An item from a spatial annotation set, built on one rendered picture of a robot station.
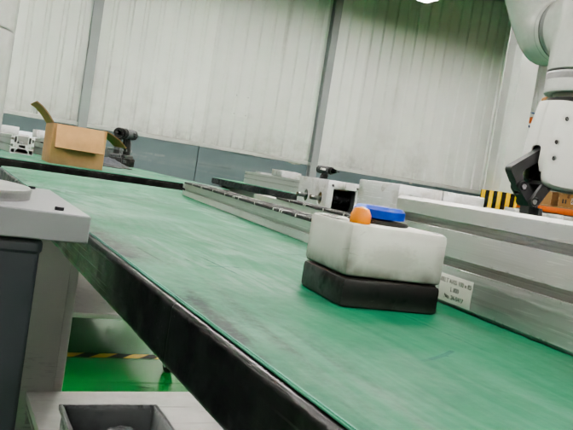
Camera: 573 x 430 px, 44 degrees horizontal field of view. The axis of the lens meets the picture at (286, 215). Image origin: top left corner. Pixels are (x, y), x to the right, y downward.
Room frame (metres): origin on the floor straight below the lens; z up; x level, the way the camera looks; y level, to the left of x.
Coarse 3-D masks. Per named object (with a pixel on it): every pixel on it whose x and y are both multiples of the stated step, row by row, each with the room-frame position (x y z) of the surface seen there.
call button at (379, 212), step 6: (360, 204) 0.53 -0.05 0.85; (366, 204) 0.53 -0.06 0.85; (372, 210) 0.52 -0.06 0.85; (378, 210) 0.52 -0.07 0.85; (384, 210) 0.52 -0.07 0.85; (390, 210) 0.52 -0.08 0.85; (396, 210) 0.53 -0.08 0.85; (372, 216) 0.52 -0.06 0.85; (378, 216) 0.52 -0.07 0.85; (384, 216) 0.52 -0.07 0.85; (390, 216) 0.52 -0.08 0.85; (396, 216) 0.53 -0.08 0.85; (402, 216) 0.53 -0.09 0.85
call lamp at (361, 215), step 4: (356, 208) 0.50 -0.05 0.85; (360, 208) 0.50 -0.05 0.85; (364, 208) 0.50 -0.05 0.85; (352, 212) 0.50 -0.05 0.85; (356, 212) 0.50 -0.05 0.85; (360, 212) 0.50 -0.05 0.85; (364, 212) 0.50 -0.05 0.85; (368, 212) 0.50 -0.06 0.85; (352, 216) 0.50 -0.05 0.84; (356, 216) 0.50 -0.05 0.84; (360, 216) 0.50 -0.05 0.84; (364, 216) 0.50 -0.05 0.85; (368, 216) 0.50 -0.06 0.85; (352, 220) 0.50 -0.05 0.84; (356, 220) 0.50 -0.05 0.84; (360, 220) 0.50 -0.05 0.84; (364, 220) 0.50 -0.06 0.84; (368, 220) 0.50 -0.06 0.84
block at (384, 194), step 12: (360, 180) 0.76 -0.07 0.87; (360, 192) 0.76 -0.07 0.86; (372, 192) 0.73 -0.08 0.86; (384, 192) 0.71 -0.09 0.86; (396, 192) 0.68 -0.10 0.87; (408, 192) 0.69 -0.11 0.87; (420, 192) 0.69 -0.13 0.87; (432, 192) 0.69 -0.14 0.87; (444, 192) 0.70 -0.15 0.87; (372, 204) 0.73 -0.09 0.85; (384, 204) 0.71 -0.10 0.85; (468, 204) 0.71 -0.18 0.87; (480, 204) 0.71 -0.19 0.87
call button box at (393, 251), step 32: (320, 224) 0.54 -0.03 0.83; (352, 224) 0.49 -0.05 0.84; (384, 224) 0.52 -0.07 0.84; (320, 256) 0.53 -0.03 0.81; (352, 256) 0.49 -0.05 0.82; (384, 256) 0.50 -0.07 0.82; (416, 256) 0.51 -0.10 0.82; (320, 288) 0.53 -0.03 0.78; (352, 288) 0.49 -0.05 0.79; (384, 288) 0.50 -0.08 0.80; (416, 288) 0.51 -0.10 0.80
